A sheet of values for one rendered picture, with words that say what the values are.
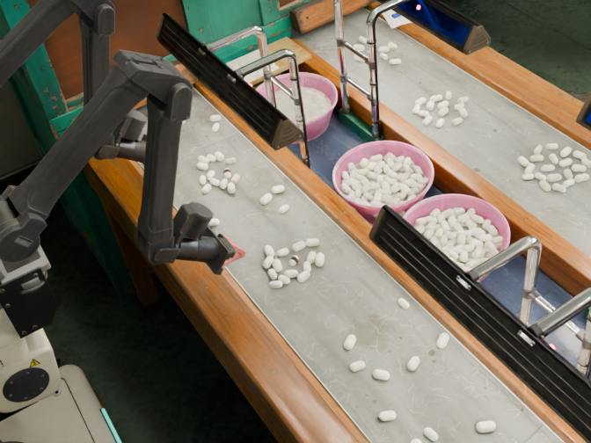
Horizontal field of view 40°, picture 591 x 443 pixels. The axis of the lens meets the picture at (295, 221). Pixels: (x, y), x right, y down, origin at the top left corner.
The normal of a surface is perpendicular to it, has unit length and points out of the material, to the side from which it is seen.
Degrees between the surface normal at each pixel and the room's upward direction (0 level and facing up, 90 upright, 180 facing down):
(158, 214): 90
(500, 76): 0
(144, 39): 90
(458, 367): 0
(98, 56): 96
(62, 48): 90
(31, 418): 0
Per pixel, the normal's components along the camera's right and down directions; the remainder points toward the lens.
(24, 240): 0.56, 0.59
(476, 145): -0.11, -0.71
